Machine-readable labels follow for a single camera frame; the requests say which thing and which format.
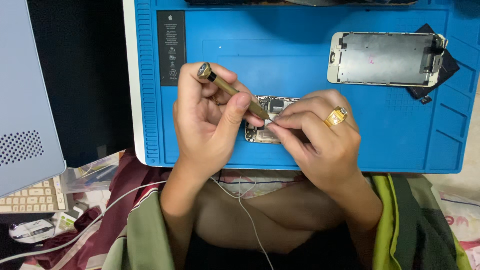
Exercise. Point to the person's right hand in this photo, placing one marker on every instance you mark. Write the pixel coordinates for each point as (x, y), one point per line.
(330, 150)

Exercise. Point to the person's left hand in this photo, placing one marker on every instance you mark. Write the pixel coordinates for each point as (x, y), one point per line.
(198, 127)

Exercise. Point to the gold precision screwdriver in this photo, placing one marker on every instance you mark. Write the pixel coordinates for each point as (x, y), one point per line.
(225, 84)

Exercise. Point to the phone chassis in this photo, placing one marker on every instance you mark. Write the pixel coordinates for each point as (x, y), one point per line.
(275, 105)

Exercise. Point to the black phone battery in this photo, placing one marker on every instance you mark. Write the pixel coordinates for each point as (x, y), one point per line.
(171, 48)

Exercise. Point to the white board under mat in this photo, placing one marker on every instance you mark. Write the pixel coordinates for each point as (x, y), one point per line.
(129, 75)

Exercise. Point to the person's bare leg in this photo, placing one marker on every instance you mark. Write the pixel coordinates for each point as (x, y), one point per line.
(270, 217)

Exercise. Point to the blue silicone repair mat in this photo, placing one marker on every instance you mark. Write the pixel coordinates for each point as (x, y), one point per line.
(292, 56)

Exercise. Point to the phone screen assembly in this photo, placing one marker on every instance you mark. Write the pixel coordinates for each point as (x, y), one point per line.
(382, 58)

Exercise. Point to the green black cloth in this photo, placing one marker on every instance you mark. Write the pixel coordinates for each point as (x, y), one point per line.
(408, 225)

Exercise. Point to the maroon green blanket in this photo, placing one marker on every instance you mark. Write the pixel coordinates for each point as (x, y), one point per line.
(135, 225)

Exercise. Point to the clear plastic box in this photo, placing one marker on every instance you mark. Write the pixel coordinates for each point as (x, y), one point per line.
(92, 174)

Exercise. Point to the black panel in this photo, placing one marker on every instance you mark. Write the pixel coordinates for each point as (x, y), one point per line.
(82, 75)

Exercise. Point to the black antistatic bag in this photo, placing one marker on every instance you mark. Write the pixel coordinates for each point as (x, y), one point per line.
(448, 71)

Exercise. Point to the white green packet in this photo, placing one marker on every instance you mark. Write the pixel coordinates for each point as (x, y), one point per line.
(69, 219)

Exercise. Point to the grey perforated device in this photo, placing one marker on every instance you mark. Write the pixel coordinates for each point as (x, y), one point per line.
(26, 93)

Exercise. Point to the beige keyboard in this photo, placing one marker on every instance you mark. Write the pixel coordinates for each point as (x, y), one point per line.
(30, 197)

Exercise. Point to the white computer mouse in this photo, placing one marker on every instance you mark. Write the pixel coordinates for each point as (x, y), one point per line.
(32, 230)

